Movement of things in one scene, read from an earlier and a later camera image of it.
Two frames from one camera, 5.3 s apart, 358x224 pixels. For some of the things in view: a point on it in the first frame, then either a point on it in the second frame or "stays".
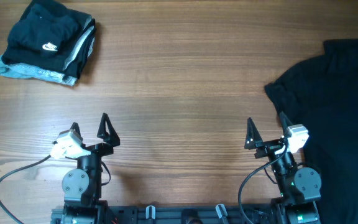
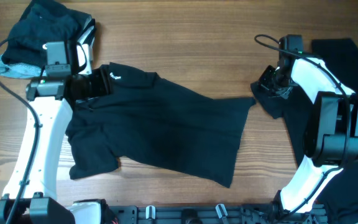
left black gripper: x=112 y=137 to x=103 y=82
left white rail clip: x=147 y=210 stays
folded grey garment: x=22 y=71 stays
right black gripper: x=269 y=148 to x=268 y=78
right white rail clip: x=221 y=210 stays
